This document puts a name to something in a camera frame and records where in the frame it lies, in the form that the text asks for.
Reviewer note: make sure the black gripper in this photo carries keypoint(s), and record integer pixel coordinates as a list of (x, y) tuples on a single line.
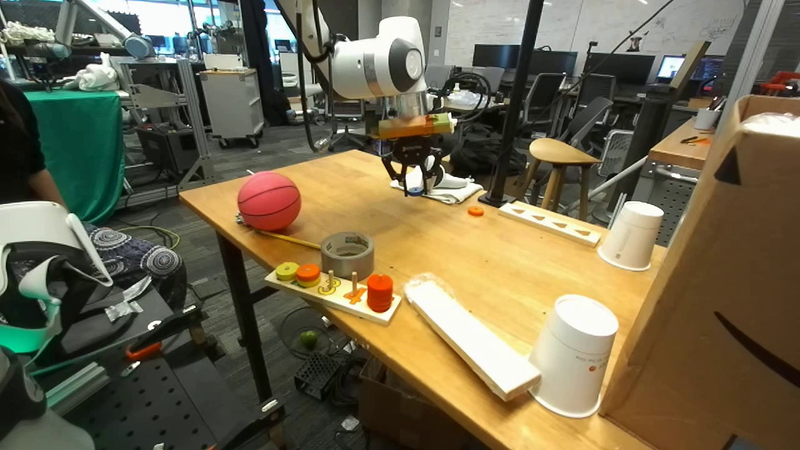
[(402, 153)]

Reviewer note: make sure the orange disc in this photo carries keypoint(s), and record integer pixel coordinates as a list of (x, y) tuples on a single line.
[(475, 210), (309, 276)]

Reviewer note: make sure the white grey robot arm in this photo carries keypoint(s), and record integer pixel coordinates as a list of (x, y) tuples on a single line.
[(387, 68)]

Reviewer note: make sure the red stacked discs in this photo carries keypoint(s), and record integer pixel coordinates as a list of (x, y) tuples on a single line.
[(379, 293)]

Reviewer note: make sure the wooden peg rack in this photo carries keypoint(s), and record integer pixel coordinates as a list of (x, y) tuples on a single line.
[(339, 295)]

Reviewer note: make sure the orange disc on rack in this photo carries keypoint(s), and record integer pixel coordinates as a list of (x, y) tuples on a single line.
[(309, 276)]

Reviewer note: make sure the green disc on rack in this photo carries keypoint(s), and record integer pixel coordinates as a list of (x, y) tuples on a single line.
[(286, 270)]

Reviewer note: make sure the far white paper cup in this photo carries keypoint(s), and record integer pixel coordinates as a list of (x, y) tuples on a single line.
[(631, 238)]

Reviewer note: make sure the white paper cup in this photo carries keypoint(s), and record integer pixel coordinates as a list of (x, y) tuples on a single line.
[(574, 353), (631, 238)]

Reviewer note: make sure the white cloth pad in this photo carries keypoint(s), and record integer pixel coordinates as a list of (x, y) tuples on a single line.
[(450, 191)]

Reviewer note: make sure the grey tape roll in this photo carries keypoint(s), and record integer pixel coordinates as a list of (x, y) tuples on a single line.
[(349, 255)]

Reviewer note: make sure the wooden slotted board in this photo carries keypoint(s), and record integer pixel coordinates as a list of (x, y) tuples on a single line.
[(550, 220)]

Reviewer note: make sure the wooden stool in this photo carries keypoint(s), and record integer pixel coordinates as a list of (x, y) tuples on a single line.
[(559, 155)]

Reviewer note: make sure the pink basketball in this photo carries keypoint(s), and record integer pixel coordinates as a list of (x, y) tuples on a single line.
[(269, 201)]

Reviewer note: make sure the yellow pencil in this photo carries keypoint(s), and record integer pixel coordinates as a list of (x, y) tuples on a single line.
[(284, 238)]

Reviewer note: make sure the white flat tray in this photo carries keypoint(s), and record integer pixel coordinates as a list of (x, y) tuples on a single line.
[(485, 353)]

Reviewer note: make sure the near white paper cup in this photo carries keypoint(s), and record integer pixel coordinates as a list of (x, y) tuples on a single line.
[(574, 353)]

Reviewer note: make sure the green cloth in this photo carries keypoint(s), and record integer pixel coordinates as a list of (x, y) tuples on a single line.
[(81, 135)]

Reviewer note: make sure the cardboard box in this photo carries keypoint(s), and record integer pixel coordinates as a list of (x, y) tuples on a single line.
[(712, 358)]

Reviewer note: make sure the white VR headset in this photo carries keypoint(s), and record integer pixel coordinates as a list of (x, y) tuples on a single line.
[(41, 220)]

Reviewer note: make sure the black camera stand pole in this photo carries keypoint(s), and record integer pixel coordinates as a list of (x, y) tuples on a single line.
[(496, 191)]

